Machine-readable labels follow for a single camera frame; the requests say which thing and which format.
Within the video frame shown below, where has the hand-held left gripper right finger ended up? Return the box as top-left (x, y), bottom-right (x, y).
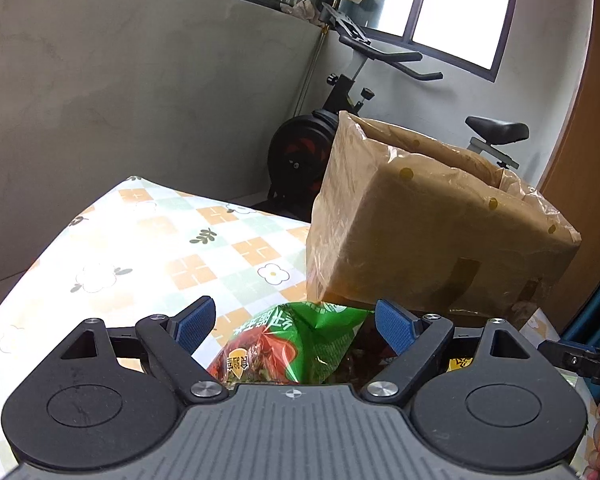
top-left (360, 299), bottom-right (538, 405)

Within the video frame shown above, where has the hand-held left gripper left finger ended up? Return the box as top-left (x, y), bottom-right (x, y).
top-left (55, 296), bottom-right (229, 405)

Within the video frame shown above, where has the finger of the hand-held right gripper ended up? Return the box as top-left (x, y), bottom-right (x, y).
top-left (537, 339), bottom-right (600, 378)

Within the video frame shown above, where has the green snack bag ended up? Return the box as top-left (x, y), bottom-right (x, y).
top-left (206, 301), bottom-right (381, 387)

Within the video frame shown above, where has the taped cardboard box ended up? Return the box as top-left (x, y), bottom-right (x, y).
top-left (306, 110), bottom-right (582, 318)

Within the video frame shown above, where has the blue object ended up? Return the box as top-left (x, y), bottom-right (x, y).
top-left (561, 259), bottom-right (600, 352)

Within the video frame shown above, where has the floral checkered tablecloth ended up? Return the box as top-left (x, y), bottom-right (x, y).
top-left (0, 175), bottom-right (600, 480)

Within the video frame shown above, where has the wooden board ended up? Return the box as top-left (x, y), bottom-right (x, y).
top-left (536, 0), bottom-right (600, 333)

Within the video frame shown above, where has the black exercise bike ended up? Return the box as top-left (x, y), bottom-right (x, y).
top-left (267, 2), bottom-right (531, 211)

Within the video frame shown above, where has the crumpled beige cloth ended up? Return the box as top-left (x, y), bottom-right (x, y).
top-left (279, 0), bottom-right (326, 25)

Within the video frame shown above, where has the thin wall pipe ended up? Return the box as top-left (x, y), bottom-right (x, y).
top-left (294, 22), bottom-right (327, 117)

